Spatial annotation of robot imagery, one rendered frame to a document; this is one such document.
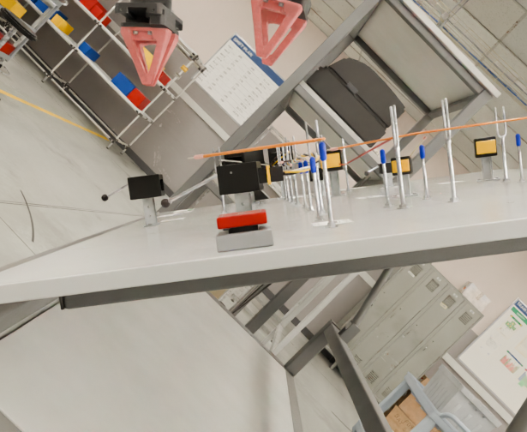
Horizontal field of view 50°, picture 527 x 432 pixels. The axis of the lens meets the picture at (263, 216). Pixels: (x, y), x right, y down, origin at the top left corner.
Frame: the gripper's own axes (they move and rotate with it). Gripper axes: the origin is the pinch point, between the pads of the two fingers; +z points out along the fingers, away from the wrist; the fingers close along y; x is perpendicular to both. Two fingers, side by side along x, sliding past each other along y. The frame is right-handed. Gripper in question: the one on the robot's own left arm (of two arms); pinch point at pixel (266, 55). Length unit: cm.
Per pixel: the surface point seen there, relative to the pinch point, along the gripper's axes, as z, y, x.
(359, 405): 55, 33, -32
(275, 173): 14.8, -0.9, -6.2
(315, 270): 23.7, -11.4, -15.5
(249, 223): 19.3, -22.9, -7.9
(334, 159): 10, 53, -12
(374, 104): -11, 109, -17
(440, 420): 160, 328, -134
